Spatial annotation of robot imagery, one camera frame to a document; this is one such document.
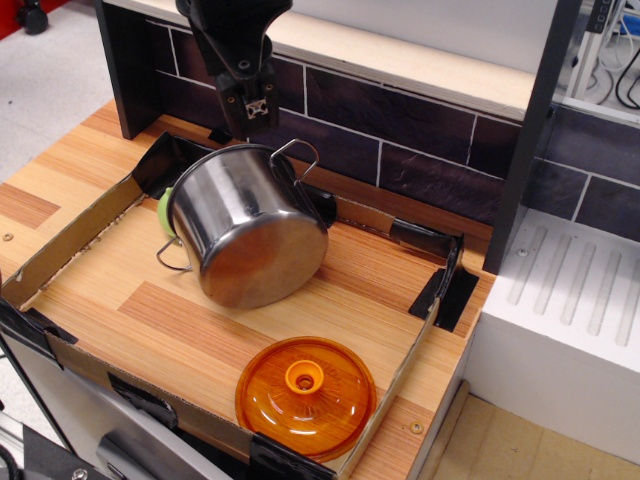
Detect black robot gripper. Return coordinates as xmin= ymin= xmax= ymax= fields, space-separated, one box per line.
xmin=176 ymin=0 xmax=293 ymax=140

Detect stainless steel pot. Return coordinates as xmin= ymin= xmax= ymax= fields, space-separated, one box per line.
xmin=166 ymin=139 xmax=329 ymax=309

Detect cardboard fence with black tape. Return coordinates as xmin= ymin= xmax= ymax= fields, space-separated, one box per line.
xmin=1 ymin=129 xmax=493 ymax=479

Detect orange glass pot lid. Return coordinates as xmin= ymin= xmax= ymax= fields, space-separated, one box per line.
xmin=235 ymin=337 xmax=377 ymax=462

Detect green plastic pear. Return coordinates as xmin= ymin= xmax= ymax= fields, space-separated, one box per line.
xmin=156 ymin=187 xmax=176 ymax=238

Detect white drainboard sink unit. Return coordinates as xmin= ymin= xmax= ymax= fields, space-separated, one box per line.
xmin=464 ymin=210 xmax=639 ymax=462

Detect black cables in background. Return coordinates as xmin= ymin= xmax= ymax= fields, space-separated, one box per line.
xmin=589 ymin=0 xmax=640 ymax=111

